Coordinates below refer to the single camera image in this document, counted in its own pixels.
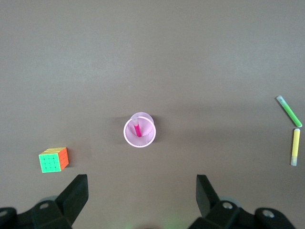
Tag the multicoloured puzzle cube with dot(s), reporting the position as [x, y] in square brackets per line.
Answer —
[50, 162]

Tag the green marker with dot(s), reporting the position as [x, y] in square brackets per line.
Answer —
[289, 111]

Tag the pink plastic cup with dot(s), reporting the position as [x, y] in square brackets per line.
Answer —
[145, 137]

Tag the yellow marker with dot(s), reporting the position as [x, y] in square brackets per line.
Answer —
[295, 145]

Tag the pink marker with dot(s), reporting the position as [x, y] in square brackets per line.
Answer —
[137, 130]

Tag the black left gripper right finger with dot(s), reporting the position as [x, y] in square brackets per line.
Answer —
[207, 200]

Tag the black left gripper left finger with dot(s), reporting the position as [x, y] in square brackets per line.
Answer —
[74, 198]

